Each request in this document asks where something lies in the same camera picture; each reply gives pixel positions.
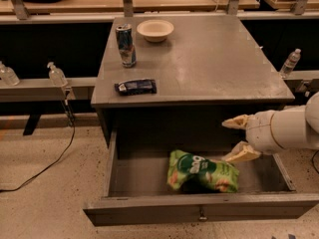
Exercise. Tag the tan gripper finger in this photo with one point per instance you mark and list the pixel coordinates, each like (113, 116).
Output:
(243, 151)
(238, 122)

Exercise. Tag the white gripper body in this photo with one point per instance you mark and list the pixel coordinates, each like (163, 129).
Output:
(261, 132)

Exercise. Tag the green rice chip bag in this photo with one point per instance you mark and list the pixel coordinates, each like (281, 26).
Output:
(216, 175)

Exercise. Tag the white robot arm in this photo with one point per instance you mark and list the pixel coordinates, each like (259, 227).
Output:
(272, 131)

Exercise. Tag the grey cabinet with top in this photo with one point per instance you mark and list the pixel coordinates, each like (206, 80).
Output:
(208, 63)

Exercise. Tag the metal drawer knob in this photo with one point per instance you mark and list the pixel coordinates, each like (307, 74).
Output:
(202, 216)

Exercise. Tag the open grey top drawer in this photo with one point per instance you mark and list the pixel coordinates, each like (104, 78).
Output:
(136, 191)

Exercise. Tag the clear water bottle right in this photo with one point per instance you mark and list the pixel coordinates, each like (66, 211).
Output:
(290, 63)

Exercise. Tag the dark blue snack bar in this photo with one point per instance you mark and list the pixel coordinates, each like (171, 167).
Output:
(136, 87)

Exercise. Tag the white paper bowl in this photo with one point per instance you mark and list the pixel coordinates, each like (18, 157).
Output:
(155, 30)

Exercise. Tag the blue energy drink can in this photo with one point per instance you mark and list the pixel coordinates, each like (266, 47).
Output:
(126, 45)

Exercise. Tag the clear sanitizer pump bottle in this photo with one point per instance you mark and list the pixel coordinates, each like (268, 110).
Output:
(56, 75)

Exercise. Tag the wooden desk in back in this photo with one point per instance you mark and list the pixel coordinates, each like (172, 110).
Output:
(113, 6)

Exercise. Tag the clear bottle at left edge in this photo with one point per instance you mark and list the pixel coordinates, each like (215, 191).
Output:
(8, 76)

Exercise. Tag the grey bench rail left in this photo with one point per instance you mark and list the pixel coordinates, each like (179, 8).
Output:
(40, 90)

